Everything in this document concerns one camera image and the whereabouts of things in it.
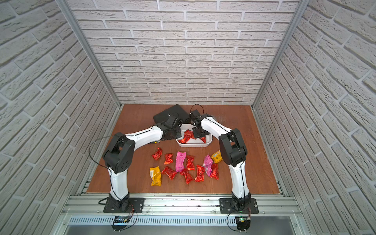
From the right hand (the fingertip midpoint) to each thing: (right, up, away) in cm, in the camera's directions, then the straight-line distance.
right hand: (202, 134), depth 98 cm
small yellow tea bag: (+8, -13, -10) cm, 19 cm away
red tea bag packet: (-19, -21, -16) cm, 33 cm away
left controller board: (-44, -41, -26) cm, 65 cm away
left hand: (-14, +2, -2) cm, 14 cm away
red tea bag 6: (+6, -20, -15) cm, 26 cm away
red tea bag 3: (-29, -12, -7) cm, 32 cm away
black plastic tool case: (-21, +19, +19) cm, 34 cm away
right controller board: (+18, -41, -27) cm, 53 cm away
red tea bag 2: (-2, -22, -15) cm, 26 cm away
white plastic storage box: (-7, -6, -1) cm, 9 cm away
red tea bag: (-9, -23, -18) cm, 30 cm away
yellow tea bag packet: (-28, -20, -19) cm, 39 cm away
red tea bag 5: (-8, -16, -11) cm, 21 cm away
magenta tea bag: (+2, -16, -13) cm, 21 cm away
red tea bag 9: (0, -3, -3) cm, 4 cm away
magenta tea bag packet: (-14, -13, -13) cm, 23 cm away
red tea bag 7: (-12, -4, -2) cm, 12 cm away
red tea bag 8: (-8, 0, +2) cm, 9 cm away
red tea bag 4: (-21, -14, -11) cm, 28 cm away
